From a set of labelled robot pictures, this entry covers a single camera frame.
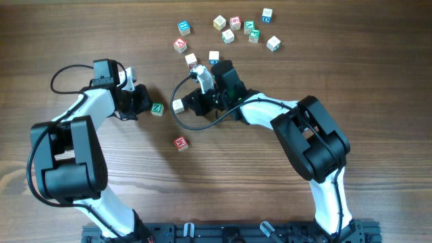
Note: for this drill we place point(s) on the red M wooden block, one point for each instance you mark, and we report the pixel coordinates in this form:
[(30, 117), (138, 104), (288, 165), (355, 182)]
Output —
[(181, 143)]

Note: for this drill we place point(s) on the red A wooden block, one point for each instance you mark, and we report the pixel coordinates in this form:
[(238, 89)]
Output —
[(180, 45)]

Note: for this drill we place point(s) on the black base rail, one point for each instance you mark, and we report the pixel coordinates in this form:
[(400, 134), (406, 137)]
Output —
[(300, 231)]

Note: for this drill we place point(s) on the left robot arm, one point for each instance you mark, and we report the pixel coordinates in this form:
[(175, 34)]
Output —
[(66, 167)]

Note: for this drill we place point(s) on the plain block red side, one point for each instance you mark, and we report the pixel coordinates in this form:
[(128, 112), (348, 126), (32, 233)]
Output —
[(191, 60)]

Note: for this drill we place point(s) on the plain block blue side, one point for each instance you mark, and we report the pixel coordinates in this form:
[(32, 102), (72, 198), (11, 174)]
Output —
[(213, 57)]

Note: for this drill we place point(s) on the blue-top wooden block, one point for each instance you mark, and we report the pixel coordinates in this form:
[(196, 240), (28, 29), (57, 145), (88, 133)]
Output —
[(184, 28)]

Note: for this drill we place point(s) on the block blue C side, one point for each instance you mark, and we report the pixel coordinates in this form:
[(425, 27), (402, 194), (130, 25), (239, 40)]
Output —
[(267, 15)]

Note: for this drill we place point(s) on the plain block yellow side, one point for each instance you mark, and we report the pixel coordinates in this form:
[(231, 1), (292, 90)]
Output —
[(177, 106)]

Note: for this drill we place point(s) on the green Z wooden block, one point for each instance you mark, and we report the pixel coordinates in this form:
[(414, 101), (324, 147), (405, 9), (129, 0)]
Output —
[(157, 109)]

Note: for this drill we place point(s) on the green F wooden block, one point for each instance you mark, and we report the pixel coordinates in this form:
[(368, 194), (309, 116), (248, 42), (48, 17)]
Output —
[(254, 36)]

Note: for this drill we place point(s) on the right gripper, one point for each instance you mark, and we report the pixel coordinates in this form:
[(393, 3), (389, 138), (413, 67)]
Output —
[(199, 101)]

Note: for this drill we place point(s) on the plain block far right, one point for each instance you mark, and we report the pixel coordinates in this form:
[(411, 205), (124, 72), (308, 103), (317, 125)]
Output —
[(273, 43)]

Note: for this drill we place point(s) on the yellow-top wooden block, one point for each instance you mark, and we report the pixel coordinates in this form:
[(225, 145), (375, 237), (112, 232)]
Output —
[(219, 22)]

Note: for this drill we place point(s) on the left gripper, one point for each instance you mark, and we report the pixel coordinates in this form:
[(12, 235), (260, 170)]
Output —
[(136, 101)]

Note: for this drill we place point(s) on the red 9 wooden block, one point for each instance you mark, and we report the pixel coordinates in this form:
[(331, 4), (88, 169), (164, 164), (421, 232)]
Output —
[(235, 23)]

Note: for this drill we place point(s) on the green V wooden block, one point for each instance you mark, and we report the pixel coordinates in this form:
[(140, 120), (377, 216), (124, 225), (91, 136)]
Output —
[(248, 26)]

